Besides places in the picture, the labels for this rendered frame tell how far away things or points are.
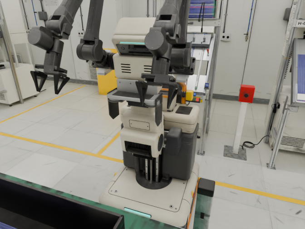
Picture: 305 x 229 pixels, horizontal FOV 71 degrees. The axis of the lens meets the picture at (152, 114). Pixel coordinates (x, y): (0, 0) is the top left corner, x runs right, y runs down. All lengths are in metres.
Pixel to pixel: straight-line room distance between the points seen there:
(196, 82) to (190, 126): 0.90
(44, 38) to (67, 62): 4.55
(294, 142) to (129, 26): 2.22
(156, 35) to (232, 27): 3.42
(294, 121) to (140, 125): 1.85
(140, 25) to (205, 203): 0.80
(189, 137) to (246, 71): 2.83
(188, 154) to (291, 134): 1.48
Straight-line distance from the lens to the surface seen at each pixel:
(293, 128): 2.69
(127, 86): 1.10
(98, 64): 1.17
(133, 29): 1.02
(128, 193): 1.58
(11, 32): 4.39
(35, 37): 0.87
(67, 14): 0.96
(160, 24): 0.72
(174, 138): 1.27
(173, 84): 0.64
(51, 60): 0.90
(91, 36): 1.09
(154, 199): 1.53
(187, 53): 0.89
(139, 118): 1.17
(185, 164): 1.55
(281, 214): 2.08
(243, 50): 4.05
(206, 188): 0.42
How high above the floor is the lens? 1.38
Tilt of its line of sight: 24 degrees down
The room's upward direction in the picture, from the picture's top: straight up
